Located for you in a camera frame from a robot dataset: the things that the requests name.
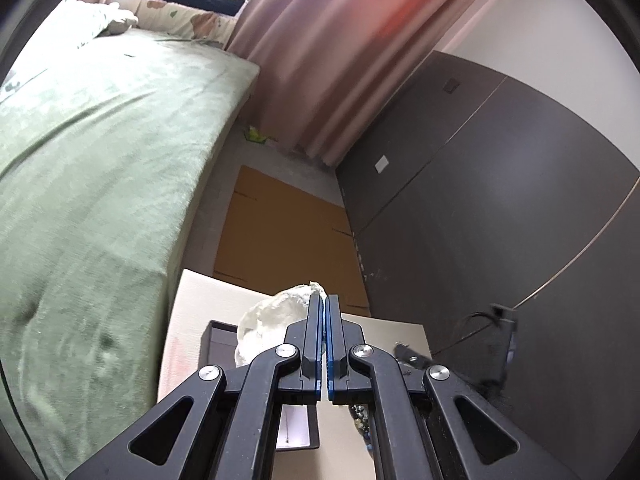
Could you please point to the green bed cover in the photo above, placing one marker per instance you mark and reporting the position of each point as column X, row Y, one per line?
column 104, row 157

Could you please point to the light green crumpled duvet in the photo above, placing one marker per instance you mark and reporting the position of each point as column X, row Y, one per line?
column 80, row 22

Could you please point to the white wall switch plate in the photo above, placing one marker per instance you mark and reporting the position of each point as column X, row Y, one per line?
column 381, row 164

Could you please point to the black jewelry box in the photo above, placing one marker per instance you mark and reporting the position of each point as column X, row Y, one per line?
column 298, row 429

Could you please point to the floral pillow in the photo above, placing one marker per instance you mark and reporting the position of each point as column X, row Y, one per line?
column 181, row 21

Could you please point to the white tissue paper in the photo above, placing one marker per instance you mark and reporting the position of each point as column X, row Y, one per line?
column 264, row 325

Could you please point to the dark wall socket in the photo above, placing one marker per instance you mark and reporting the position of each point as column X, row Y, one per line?
column 451, row 85

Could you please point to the brown cardboard sheet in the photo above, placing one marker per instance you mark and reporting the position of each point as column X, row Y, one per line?
column 276, row 236

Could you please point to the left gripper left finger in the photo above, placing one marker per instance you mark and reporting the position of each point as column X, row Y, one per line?
column 220, row 424

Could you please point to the green yellow floor item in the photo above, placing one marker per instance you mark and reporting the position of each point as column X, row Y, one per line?
column 253, row 135

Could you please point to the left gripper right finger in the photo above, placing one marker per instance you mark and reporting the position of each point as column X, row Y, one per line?
column 426, row 424

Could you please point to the pink curtain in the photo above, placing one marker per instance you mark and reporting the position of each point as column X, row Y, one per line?
column 327, row 67

